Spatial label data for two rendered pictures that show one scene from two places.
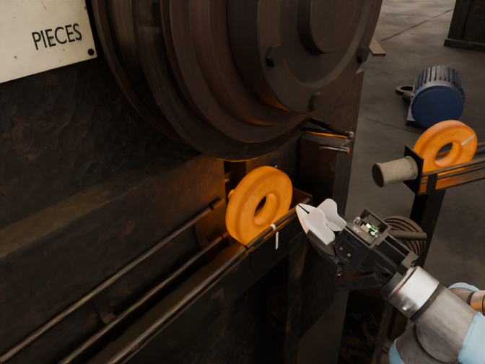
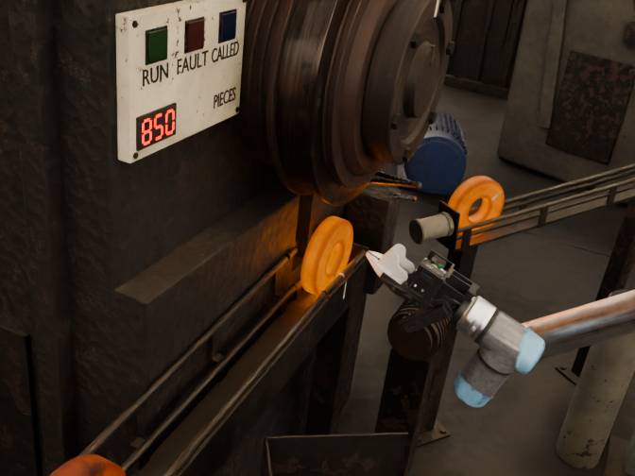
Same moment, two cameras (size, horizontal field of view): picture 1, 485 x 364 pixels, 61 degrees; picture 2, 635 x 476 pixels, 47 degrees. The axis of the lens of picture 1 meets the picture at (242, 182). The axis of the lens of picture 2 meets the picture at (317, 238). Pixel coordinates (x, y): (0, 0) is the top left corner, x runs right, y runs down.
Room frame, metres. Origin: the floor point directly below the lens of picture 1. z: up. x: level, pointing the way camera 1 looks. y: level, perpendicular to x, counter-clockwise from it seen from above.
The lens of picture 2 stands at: (-0.51, 0.44, 1.43)
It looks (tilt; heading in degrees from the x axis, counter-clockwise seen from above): 28 degrees down; 339
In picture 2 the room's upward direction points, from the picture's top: 7 degrees clockwise
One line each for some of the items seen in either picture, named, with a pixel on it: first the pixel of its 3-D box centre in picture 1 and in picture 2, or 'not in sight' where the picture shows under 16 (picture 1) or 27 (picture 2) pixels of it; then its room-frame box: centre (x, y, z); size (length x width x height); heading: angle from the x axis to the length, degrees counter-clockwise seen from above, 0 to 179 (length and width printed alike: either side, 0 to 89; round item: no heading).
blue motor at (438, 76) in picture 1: (437, 95); (432, 148); (2.54, -1.29, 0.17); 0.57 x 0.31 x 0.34; 156
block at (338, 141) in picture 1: (322, 180); (366, 237); (0.81, -0.19, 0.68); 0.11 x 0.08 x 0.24; 46
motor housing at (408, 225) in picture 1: (374, 308); (411, 382); (0.77, -0.36, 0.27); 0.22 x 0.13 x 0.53; 136
